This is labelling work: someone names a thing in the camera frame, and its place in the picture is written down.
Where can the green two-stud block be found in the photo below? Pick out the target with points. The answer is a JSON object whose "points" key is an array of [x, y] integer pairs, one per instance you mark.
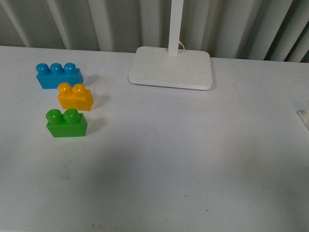
{"points": [[69, 124]]}

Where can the white lamp stand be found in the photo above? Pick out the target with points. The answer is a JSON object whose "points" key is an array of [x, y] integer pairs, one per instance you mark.
{"points": [[172, 67]]}

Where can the blue three-stud block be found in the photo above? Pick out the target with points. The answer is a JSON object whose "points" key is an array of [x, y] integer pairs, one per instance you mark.
{"points": [[51, 77]]}

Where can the yellow two-stud block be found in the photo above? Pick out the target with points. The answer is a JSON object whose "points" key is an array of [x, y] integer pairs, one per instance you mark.
{"points": [[76, 97]]}

